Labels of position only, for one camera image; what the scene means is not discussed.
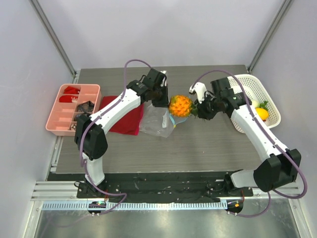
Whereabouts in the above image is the dark wrapped item in tray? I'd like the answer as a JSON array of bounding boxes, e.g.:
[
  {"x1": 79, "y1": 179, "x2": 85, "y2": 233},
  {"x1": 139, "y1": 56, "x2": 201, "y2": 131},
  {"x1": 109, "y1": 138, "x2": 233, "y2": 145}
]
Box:
[{"x1": 76, "y1": 101, "x2": 95, "y2": 113}]

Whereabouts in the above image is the white slotted cable duct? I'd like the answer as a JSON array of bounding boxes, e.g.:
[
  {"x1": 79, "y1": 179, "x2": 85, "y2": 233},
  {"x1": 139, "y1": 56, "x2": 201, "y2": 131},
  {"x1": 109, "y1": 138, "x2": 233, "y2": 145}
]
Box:
[{"x1": 42, "y1": 200, "x2": 227, "y2": 211}]

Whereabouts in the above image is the toy pineapple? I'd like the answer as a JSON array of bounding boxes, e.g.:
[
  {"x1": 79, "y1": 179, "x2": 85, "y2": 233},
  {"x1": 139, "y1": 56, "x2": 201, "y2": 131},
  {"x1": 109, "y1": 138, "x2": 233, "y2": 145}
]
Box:
[{"x1": 168, "y1": 95, "x2": 198, "y2": 118}]

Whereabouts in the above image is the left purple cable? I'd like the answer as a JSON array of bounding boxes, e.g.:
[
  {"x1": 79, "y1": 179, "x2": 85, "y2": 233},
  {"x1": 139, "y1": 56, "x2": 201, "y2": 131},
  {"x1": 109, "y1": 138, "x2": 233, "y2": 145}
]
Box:
[{"x1": 77, "y1": 59, "x2": 153, "y2": 215}]

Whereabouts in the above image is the clear zip top bag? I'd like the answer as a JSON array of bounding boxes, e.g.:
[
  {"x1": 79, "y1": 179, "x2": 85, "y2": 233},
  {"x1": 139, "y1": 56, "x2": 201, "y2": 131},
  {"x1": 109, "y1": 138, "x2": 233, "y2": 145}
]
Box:
[{"x1": 139, "y1": 104, "x2": 188, "y2": 138}]

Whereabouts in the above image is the red folded cloth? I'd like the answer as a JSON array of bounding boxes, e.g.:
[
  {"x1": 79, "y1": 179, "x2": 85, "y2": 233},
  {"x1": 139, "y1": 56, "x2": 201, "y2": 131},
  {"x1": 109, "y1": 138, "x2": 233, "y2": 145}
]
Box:
[{"x1": 109, "y1": 104, "x2": 144, "y2": 136}]

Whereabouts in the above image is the purple cable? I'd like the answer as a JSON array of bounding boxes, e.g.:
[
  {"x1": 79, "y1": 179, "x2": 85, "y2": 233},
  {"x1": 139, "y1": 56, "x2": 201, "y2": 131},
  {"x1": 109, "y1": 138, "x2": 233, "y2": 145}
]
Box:
[
  {"x1": 192, "y1": 69, "x2": 308, "y2": 218},
  {"x1": 77, "y1": 59, "x2": 153, "y2": 215}
]

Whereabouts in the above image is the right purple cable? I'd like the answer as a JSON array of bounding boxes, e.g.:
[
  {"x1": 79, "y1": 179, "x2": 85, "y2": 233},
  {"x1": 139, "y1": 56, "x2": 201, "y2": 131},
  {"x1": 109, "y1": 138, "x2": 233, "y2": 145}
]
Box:
[{"x1": 192, "y1": 69, "x2": 308, "y2": 218}]

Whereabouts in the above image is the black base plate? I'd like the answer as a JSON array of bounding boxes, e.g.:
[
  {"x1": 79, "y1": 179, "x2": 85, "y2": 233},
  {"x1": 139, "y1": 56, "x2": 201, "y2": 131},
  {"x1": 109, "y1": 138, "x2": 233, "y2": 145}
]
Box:
[{"x1": 74, "y1": 172, "x2": 253, "y2": 204}]

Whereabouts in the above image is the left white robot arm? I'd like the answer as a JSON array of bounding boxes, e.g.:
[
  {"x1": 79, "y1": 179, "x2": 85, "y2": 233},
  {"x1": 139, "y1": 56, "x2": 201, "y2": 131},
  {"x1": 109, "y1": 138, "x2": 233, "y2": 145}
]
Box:
[{"x1": 74, "y1": 68, "x2": 169, "y2": 198}]

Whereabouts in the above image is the red item in tray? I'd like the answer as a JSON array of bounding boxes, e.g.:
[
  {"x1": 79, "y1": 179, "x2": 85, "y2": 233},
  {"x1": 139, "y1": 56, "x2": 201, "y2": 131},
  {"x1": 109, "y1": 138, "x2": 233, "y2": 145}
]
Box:
[
  {"x1": 59, "y1": 95, "x2": 78, "y2": 103},
  {"x1": 63, "y1": 86, "x2": 80, "y2": 95}
]

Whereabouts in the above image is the pink compartment tray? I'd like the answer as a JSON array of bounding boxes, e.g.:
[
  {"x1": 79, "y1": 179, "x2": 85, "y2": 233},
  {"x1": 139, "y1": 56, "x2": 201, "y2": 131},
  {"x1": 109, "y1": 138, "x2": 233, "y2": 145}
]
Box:
[{"x1": 46, "y1": 84, "x2": 102, "y2": 136}]

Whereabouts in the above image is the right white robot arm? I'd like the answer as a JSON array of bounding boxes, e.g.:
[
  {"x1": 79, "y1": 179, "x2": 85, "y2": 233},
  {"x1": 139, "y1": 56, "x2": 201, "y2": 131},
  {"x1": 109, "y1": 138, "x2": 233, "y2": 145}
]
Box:
[{"x1": 189, "y1": 77, "x2": 301, "y2": 196}]

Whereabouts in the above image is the white plastic basket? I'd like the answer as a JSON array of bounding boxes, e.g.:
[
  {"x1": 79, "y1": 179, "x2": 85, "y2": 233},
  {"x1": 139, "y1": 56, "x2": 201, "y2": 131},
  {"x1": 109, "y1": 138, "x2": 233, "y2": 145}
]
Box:
[{"x1": 235, "y1": 74, "x2": 281, "y2": 129}]

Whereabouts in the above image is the white toy radish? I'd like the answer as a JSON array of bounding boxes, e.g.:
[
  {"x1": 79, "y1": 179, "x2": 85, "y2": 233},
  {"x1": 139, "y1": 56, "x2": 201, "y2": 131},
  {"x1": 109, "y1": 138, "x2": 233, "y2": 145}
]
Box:
[{"x1": 252, "y1": 100, "x2": 260, "y2": 108}]

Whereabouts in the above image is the yellow toy lemon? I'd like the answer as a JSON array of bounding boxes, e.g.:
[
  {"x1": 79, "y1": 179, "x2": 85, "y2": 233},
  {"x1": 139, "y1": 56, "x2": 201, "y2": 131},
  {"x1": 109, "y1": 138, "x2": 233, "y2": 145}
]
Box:
[{"x1": 256, "y1": 108, "x2": 269, "y2": 121}]

